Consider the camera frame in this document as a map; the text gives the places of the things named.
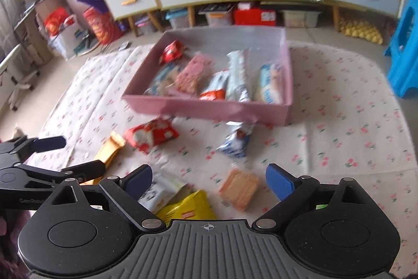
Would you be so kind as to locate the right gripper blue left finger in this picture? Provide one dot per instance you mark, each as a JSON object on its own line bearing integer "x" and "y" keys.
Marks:
{"x": 137, "y": 182}

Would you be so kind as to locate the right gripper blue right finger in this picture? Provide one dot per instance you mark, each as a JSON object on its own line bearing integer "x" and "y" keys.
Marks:
{"x": 280, "y": 182}

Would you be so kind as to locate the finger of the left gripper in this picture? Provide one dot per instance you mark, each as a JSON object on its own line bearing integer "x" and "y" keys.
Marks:
{"x": 48, "y": 144}
{"x": 85, "y": 172}

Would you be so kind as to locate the white grey snack packet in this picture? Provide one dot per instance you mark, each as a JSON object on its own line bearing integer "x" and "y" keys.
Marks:
{"x": 165, "y": 186}

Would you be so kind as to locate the gold wafer bar packet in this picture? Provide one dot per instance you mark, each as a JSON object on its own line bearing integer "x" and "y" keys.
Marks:
{"x": 104, "y": 158}

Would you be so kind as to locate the clear packet orange crackers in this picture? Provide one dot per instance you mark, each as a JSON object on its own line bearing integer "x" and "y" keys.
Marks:
{"x": 239, "y": 188}

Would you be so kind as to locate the red snack packet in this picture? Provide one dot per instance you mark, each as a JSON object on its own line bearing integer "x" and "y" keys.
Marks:
{"x": 146, "y": 136}
{"x": 172, "y": 52}

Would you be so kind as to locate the blue white candy packet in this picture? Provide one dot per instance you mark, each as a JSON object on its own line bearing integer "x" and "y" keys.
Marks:
{"x": 235, "y": 144}

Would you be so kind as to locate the yellow snack packet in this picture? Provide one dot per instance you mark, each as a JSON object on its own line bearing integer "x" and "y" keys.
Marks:
{"x": 194, "y": 206}

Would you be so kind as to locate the white blue biscuit packet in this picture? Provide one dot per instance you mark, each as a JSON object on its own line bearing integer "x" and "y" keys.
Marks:
{"x": 270, "y": 87}

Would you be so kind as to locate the pale blue snack packet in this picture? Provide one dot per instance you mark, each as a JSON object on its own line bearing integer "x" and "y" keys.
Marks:
{"x": 163, "y": 79}

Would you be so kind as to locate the long white blue packet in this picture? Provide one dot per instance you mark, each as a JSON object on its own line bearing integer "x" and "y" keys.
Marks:
{"x": 238, "y": 88}

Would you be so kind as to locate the pink cardboard box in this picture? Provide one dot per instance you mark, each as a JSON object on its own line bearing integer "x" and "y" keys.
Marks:
{"x": 265, "y": 45}

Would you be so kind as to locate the pink wafer packet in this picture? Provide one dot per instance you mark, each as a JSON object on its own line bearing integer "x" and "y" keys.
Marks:
{"x": 194, "y": 74}

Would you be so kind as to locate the red patterned bag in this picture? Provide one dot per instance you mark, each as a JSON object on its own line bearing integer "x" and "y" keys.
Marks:
{"x": 103, "y": 26}

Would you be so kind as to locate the blue plastic stool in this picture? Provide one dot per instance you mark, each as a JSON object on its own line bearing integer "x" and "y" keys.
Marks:
{"x": 402, "y": 48}

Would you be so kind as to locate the clear plastic storage bin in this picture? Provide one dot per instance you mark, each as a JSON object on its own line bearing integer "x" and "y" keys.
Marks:
{"x": 300, "y": 19}

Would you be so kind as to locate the red storage box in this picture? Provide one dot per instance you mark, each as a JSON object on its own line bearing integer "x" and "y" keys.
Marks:
{"x": 254, "y": 16}

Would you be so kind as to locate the yellow egg tray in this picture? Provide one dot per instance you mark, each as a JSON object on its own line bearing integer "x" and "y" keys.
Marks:
{"x": 362, "y": 29}

